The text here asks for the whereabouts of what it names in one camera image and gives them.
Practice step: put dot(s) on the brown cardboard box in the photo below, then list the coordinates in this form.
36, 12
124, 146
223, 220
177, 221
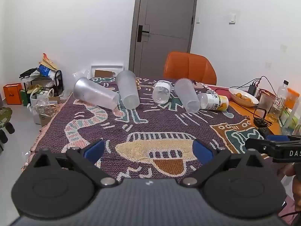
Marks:
45, 117

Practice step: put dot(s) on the grey door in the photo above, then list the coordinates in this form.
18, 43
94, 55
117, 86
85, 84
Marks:
164, 28

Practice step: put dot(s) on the clear jar with white label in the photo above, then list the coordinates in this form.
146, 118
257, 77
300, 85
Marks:
161, 91

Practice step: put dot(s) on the brown cardboard piece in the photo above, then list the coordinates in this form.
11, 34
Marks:
104, 73

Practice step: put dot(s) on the slim frosted plastic cup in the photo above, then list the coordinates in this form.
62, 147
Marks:
187, 95

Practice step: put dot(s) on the white paper bag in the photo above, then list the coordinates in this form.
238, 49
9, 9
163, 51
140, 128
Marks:
34, 102

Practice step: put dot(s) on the container with orange lid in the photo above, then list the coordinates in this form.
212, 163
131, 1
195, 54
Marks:
292, 98

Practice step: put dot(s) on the pile of small oranges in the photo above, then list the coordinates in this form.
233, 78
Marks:
243, 97

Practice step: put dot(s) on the black charger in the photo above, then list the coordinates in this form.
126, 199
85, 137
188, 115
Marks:
252, 89

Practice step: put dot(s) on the orange box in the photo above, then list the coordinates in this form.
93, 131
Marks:
12, 94

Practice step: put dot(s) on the clear drinking glass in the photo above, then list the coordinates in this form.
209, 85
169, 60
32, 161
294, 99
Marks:
265, 103

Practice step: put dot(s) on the orange chair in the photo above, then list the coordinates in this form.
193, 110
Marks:
189, 67

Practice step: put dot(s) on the camouflage stool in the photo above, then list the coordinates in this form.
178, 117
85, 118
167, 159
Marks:
6, 116

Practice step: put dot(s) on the red plastic basket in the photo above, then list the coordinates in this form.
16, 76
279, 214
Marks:
264, 92

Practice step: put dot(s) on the clear tea bottle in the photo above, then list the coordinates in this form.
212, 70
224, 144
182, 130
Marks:
278, 101

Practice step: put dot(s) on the white bowl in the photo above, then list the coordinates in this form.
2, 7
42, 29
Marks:
242, 101

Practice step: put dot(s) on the white light switch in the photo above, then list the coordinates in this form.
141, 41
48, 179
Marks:
232, 17

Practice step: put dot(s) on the printed woven blanket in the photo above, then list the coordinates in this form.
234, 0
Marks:
145, 127

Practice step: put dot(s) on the white framed board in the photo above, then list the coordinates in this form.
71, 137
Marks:
107, 67

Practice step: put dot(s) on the black storage rack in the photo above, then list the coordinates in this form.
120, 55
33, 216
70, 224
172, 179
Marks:
57, 82

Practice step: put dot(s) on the tall frosted plastic cup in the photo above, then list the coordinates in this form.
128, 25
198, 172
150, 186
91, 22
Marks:
128, 89

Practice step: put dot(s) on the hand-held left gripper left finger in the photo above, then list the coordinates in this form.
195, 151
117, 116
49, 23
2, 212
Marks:
94, 149

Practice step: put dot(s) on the yellow labelled bottle lying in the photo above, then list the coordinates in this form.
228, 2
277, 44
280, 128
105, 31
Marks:
212, 101

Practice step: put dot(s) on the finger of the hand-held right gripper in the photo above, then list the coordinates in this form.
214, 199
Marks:
261, 146
277, 138

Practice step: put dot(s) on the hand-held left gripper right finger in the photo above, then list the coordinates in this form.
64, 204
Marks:
202, 152

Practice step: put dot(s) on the clear plastic bag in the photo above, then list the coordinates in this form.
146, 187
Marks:
81, 74

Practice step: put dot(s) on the wide frosted plastic cup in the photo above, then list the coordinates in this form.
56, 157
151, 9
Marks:
96, 93

